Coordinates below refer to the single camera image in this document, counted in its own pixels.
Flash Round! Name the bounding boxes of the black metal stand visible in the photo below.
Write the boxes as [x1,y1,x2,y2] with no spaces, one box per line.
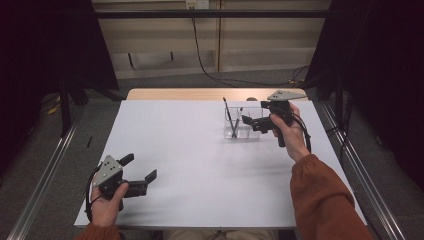
[58,79,73,138]

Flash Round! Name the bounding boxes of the person's right hand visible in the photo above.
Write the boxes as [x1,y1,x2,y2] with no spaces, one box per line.
[269,101,312,163]

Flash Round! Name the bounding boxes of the person's beige trouser legs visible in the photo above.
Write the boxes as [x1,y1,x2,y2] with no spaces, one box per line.
[163,228,279,240]

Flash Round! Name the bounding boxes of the white wall outlet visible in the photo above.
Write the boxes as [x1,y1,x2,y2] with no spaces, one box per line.
[185,0,210,10]

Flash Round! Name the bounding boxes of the person's left hand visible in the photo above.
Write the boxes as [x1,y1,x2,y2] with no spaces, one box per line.
[89,182,130,228]

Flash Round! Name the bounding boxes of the wooden table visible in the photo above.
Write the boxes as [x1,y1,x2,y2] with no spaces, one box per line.
[125,87,309,102]

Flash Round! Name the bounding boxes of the aluminium floor rail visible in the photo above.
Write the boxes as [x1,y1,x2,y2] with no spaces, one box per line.
[321,101,406,240]
[6,109,86,240]

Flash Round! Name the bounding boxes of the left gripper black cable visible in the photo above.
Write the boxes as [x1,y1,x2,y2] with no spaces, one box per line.
[84,166,103,223]

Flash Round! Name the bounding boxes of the long black floor cable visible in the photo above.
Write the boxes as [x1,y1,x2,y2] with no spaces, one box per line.
[190,6,311,88]

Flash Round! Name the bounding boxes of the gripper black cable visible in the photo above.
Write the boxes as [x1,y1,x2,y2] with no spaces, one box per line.
[291,112,313,154]
[84,166,103,223]

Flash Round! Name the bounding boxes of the black horizontal metal bar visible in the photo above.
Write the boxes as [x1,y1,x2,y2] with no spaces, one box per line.
[94,9,331,19]

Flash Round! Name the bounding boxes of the thin black makeup brush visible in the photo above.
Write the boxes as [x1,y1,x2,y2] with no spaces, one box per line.
[222,96,238,139]

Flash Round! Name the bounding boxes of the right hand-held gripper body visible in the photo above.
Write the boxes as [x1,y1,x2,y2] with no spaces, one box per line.
[252,89,308,148]

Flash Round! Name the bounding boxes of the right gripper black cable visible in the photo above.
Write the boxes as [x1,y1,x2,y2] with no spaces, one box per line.
[291,112,313,154]

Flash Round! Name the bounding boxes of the black curtain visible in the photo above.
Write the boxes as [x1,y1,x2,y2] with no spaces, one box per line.
[0,0,119,174]
[304,0,424,188]

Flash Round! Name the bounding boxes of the clear plastic organizer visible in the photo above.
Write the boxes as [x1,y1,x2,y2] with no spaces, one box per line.
[223,105,265,140]

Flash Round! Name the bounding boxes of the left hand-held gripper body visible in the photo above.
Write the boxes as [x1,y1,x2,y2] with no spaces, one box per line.
[92,154,149,212]

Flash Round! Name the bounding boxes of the black pen with silver tip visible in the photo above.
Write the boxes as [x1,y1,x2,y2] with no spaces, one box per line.
[232,106,244,138]

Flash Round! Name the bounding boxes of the white table cover sheet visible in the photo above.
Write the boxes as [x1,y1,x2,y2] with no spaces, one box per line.
[73,99,368,230]

